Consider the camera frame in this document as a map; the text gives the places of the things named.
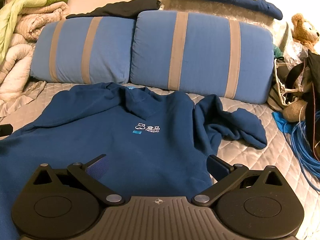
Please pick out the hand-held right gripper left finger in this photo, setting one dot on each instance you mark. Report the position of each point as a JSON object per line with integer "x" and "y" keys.
{"x": 97, "y": 167}

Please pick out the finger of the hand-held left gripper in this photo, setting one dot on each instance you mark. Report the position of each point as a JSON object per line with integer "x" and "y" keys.
{"x": 5, "y": 130}

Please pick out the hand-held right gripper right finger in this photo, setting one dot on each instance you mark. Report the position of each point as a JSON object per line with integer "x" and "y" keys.
{"x": 218, "y": 167}

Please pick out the dark blue sweatshirt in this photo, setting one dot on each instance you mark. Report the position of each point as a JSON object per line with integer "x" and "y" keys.
{"x": 125, "y": 145}

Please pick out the grey quilted bedspread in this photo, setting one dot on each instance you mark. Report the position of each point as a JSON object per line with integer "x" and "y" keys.
{"x": 252, "y": 180}

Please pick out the grey wrinkled sheet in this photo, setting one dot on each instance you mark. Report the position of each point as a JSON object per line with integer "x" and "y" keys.
{"x": 27, "y": 92}

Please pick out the beige quilted comforter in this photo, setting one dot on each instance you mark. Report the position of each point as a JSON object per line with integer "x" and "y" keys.
{"x": 17, "y": 65}

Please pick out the turquoise cloth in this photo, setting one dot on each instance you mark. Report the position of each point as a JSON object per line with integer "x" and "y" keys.
{"x": 280, "y": 121}

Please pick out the striped canvas tote bag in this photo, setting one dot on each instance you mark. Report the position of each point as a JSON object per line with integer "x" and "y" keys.
{"x": 275, "y": 95}

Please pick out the blue grey-striped pillow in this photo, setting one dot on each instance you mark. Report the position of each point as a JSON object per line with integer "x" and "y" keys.
{"x": 205, "y": 55}
{"x": 70, "y": 52}

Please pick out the light green blanket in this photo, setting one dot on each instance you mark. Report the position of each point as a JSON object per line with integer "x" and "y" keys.
{"x": 15, "y": 12}

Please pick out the black bag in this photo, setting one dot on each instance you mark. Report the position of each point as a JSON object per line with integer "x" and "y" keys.
{"x": 313, "y": 80}

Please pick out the clear plastic wrap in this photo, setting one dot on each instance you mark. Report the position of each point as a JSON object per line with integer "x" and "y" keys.
{"x": 296, "y": 52}

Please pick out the black garment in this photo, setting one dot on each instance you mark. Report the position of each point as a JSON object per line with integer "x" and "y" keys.
{"x": 120, "y": 7}

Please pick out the brown teddy bear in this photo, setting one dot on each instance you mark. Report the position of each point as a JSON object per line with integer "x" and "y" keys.
{"x": 303, "y": 28}

